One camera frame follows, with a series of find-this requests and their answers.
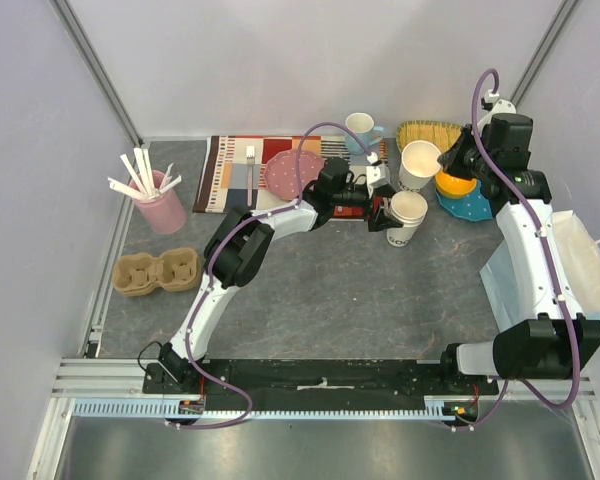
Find white paper cup stack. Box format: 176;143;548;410
386;191;428;247

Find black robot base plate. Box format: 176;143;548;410
142;357;501;414

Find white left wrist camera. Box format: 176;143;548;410
365;152;390;194

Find brown cardboard cup carrier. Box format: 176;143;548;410
111;248;202;297

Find pink handled fork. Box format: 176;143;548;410
246;145;256;208

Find pink polka dot plate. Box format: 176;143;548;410
263;150;325;201

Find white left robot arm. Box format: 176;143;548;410
145;150;398;393

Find pink straw holder cup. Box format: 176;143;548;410
132;189;187;234

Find blue white paper bag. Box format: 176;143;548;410
480;210;600;331

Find yellow bowl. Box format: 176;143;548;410
435;171;478;199

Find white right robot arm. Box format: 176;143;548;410
437;94;600;394

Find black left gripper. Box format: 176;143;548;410
332;185;402;233

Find blue polka dot plate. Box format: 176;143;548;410
436;181;493;222

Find white paper coffee cup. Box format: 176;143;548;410
398;140;441;191

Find colourful patchwork placemat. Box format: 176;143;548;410
193;135;367;220

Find yellow woven tray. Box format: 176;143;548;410
396;120;462;153

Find light blue mug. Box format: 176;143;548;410
345;112;385;155

